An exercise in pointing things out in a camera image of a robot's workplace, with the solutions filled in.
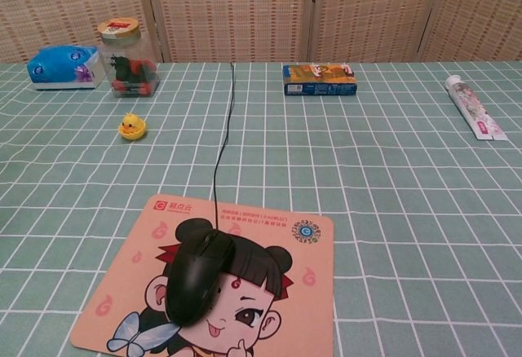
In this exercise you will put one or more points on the black computer mouse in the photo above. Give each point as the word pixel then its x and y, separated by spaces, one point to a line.
pixel 195 279

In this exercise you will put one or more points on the pink cartoon girl mouse pad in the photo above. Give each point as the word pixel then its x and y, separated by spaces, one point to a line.
pixel 281 304

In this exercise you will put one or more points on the orange and blue carton box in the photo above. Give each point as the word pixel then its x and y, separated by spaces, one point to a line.
pixel 320 80

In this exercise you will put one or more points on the green grid tablecloth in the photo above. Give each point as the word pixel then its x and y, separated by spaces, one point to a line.
pixel 387 194

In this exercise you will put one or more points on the yellow duck toy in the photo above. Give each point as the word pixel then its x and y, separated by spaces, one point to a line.
pixel 131 126

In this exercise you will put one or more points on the woven bamboo screen panel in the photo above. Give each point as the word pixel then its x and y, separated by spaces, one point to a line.
pixel 61 6
pixel 375 10
pixel 232 10
pixel 481 10

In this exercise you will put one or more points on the clear jar with gold lid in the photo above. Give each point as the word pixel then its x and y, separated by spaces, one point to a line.
pixel 128 67

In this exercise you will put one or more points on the white floral toothpaste tube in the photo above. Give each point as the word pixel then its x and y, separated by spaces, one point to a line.
pixel 475 106

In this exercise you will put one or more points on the blue tissue pack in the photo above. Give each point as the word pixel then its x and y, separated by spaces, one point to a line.
pixel 61 67

